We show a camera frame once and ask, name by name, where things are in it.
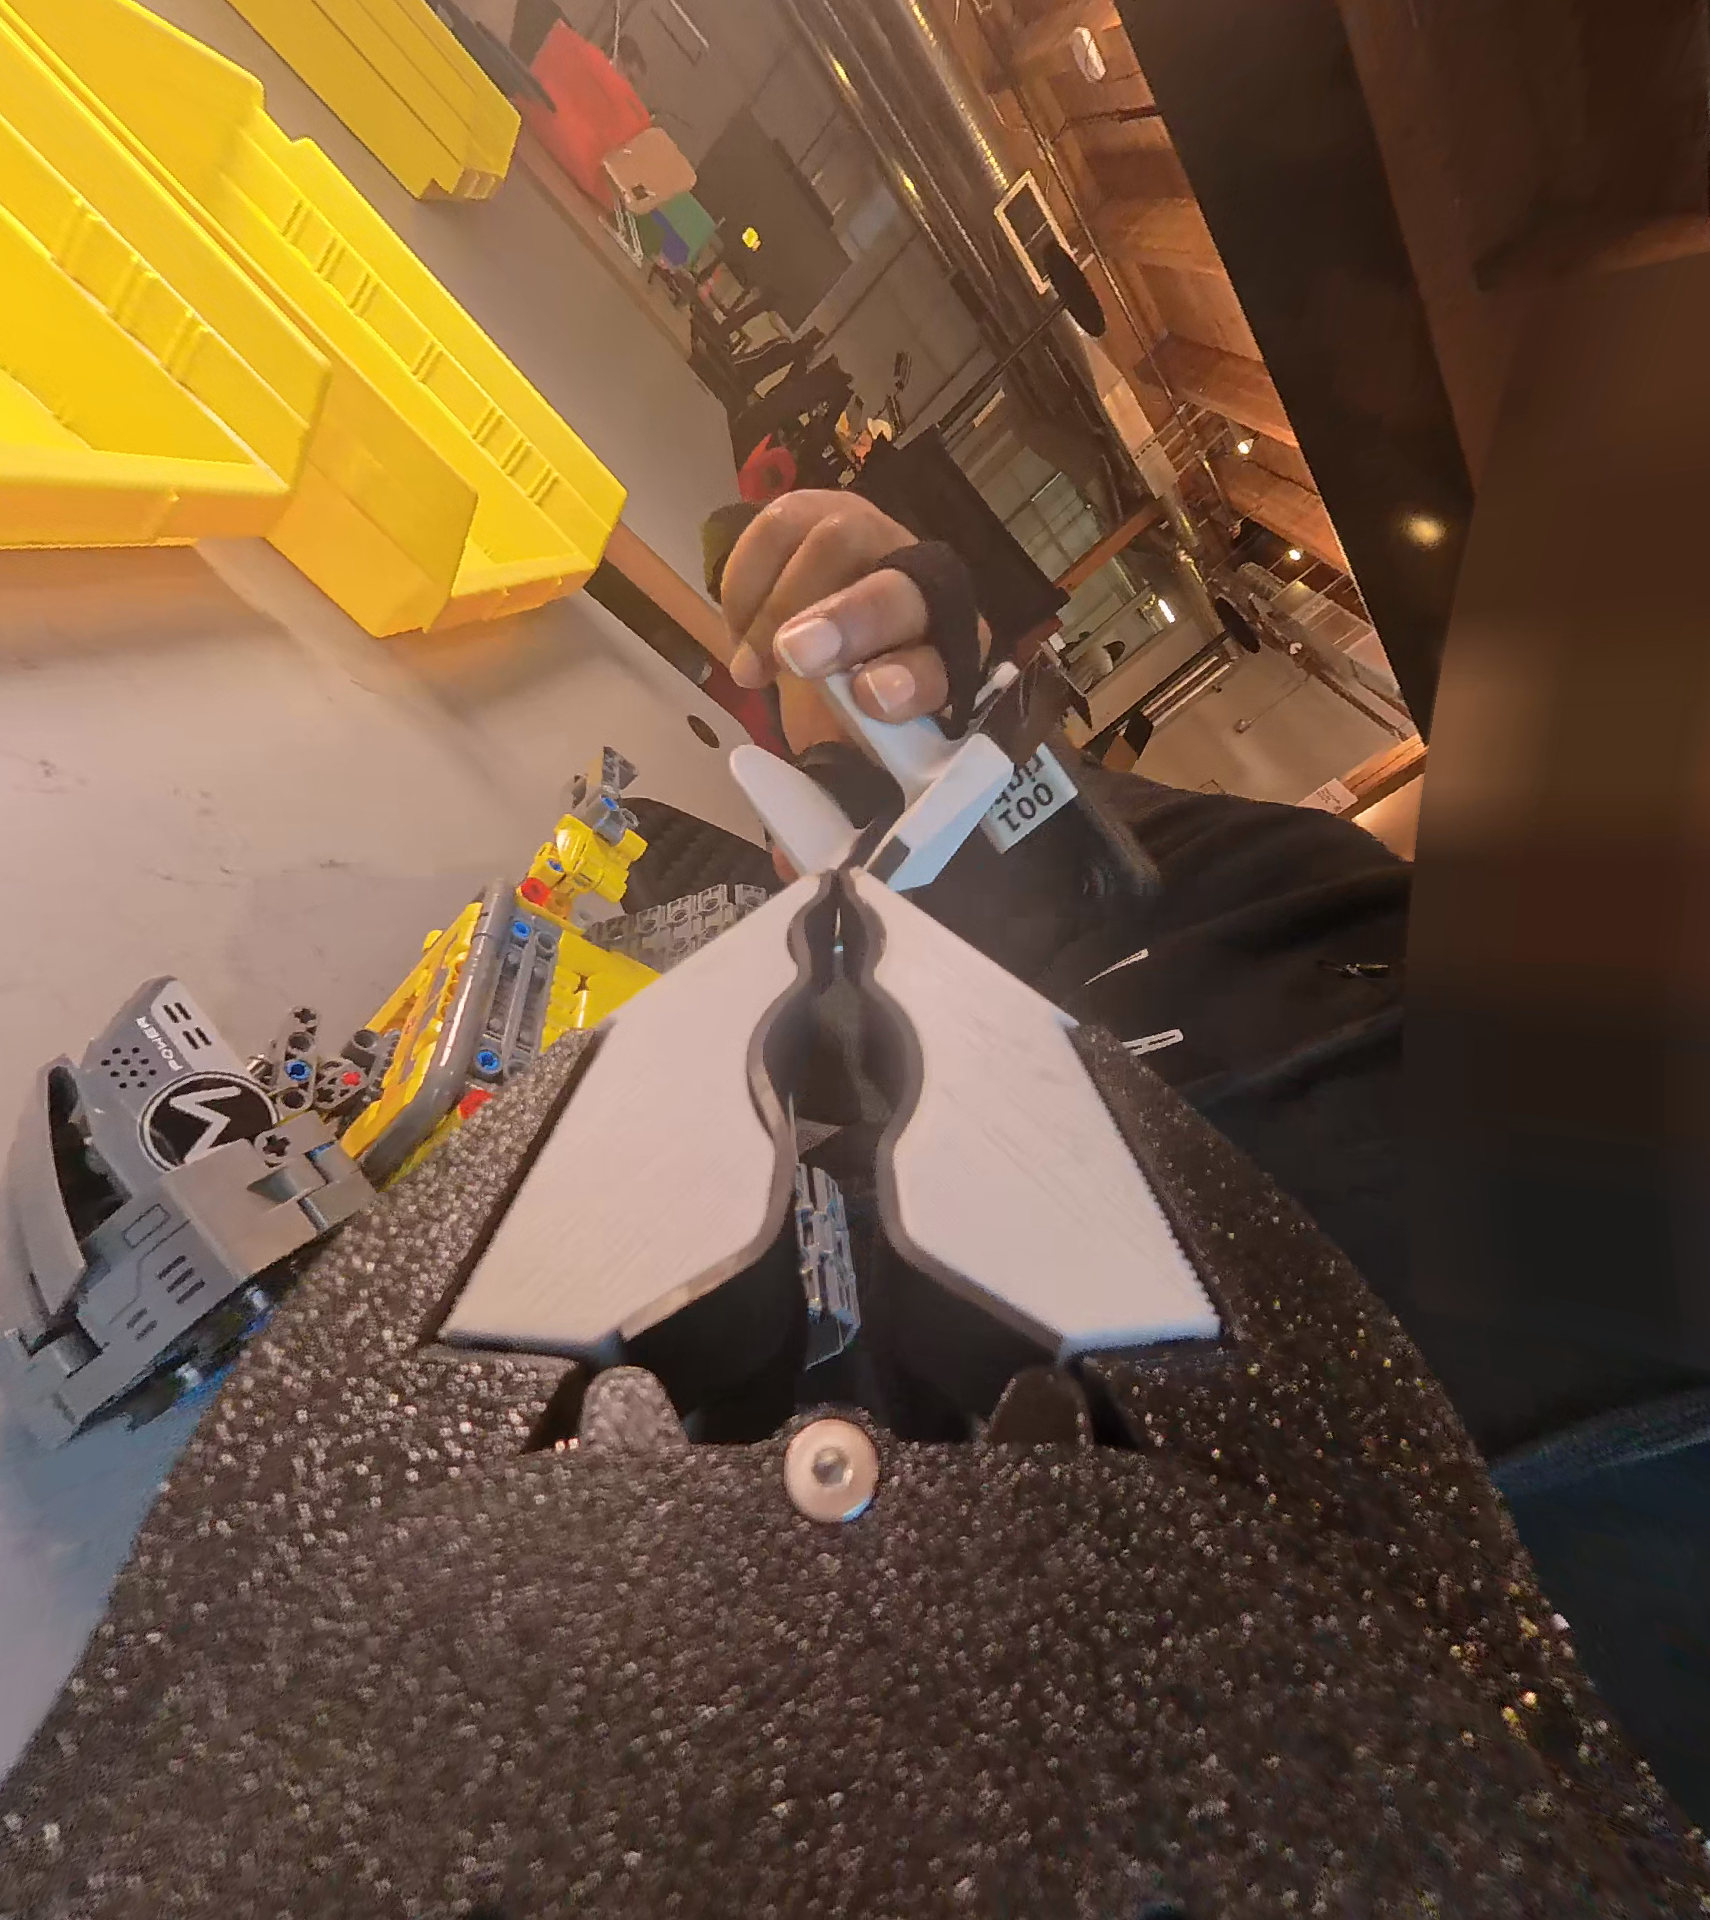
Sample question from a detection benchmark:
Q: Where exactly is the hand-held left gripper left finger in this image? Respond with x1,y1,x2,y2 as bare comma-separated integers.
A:
438,870,839,1362

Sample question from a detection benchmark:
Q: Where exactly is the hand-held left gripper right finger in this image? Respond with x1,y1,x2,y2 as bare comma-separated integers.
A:
844,870,1224,1368

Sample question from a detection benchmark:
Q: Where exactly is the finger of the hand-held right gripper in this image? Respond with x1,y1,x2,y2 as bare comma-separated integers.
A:
726,742,852,880
859,735,1023,894

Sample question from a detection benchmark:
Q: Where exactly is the yellow tracked brick vehicle model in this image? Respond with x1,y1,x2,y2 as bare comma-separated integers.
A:
343,742,860,1370

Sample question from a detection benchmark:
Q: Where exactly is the person's right hand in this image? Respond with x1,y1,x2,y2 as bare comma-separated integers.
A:
717,489,980,741

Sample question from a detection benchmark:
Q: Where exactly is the grey brick power module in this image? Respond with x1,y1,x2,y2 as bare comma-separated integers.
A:
0,974,380,1453

